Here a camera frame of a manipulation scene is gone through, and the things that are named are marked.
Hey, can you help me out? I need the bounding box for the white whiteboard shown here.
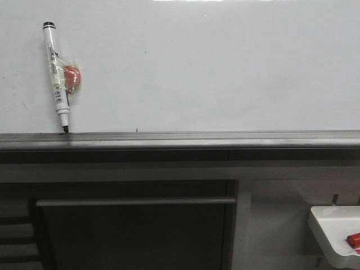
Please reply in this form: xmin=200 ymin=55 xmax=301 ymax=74
xmin=1 ymin=1 xmax=359 ymax=133

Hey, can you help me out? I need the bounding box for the red magnet taped to marker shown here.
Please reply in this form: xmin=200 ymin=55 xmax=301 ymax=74
xmin=62 ymin=59 xmax=82 ymax=94

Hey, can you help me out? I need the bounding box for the dark cabinet panel with rail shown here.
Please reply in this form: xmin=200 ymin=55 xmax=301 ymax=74
xmin=28 ymin=180 xmax=237 ymax=269

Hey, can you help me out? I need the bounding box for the grey aluminium whiteboard tray rail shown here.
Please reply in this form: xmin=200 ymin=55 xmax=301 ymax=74
xmin=1 ymin=130 xmax=359 ymax=164

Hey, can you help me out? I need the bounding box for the white plastic tray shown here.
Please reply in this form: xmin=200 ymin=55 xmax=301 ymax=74
xmin=308 ymin=206 xmax=359 ymax=269

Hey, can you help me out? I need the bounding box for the white black whiteboard marker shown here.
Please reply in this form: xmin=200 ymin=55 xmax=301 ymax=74
xmin=42 ymin=21 xmax=70 ymax=133

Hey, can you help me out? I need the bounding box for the red marker in tray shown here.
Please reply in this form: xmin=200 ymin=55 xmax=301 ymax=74
xmin=346 ymin=233 xmax=360 ymax=249

